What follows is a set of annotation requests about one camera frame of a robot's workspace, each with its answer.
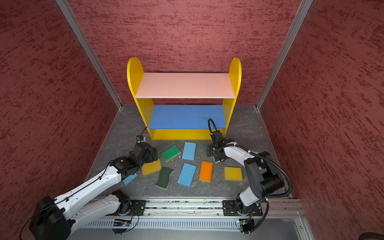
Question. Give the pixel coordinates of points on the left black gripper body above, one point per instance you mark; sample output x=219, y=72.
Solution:
x=149, y=158

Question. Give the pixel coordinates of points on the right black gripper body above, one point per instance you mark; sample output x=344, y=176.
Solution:
x=212, y=150

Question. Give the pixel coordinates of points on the bright green rectangular sponge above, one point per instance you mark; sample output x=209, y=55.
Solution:
x=170, y=153

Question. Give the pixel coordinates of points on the dark green wavy sponge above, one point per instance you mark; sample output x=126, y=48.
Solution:
x=164, y=178
x=218, y=160

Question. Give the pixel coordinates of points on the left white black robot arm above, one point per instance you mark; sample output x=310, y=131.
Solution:
x=58, y=218

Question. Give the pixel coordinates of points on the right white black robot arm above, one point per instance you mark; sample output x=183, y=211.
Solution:
x=264, y=178

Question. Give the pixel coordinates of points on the yellow wooden shelf unit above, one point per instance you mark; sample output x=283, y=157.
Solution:
x=135, y=74

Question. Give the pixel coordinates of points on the blue lower shelf board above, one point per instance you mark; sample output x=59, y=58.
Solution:
x=177, y=117

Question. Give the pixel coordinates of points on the pink upper shelf board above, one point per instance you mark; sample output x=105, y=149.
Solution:
x=188, y=86

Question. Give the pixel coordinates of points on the yellow sponge left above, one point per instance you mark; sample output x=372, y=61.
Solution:
x=150, y=168

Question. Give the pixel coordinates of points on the yellow sponge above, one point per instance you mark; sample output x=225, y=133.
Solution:
x=233, y=174
x=150, y=168

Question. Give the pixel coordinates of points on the orange sponge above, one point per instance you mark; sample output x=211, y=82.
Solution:
x=206, y=171

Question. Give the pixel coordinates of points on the light blue sponge left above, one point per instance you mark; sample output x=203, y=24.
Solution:
x=129, y=179

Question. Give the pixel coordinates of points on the light blue sponge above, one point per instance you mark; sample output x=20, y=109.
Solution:
x=187, y=175
x=129, y=179
x=189, y=151

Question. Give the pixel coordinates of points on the yellow sponge right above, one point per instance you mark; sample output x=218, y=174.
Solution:
x=233, y=174

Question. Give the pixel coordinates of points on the light blue sponge upper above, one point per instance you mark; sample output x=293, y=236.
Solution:
x=189, y=151

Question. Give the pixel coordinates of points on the light blue sponge middle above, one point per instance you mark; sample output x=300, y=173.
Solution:
x=187, y=175

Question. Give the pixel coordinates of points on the left small circuit board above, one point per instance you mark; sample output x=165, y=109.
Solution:
x=122, y=223

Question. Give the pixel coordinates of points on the small circuit board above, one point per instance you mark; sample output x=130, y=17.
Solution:
x=122, y=223
x=247, y=224

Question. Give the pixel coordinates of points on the right small circuit board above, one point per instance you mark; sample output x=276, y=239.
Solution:
x=247, y=224

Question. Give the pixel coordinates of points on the right aluminium corner profile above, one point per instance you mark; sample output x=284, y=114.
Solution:
x=291, y=35

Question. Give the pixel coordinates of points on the aluminium corner profile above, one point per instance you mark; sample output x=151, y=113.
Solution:
x=291, y=35
x=79, y=33

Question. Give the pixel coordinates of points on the left aluminium corner profile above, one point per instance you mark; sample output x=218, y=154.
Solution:
x=79, y=33

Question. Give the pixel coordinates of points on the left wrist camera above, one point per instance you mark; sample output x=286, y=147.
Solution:
x=140, y=138

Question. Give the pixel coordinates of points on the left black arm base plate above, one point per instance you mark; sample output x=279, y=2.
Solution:
x=138, y=207

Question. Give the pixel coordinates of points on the aluminium mounting rail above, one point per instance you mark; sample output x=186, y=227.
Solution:
x=212, y=208

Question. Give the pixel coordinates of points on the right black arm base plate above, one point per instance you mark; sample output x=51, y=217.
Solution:
x=229, y=207

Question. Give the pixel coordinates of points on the white slotted cable duct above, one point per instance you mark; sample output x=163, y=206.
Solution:
x=169, y=224

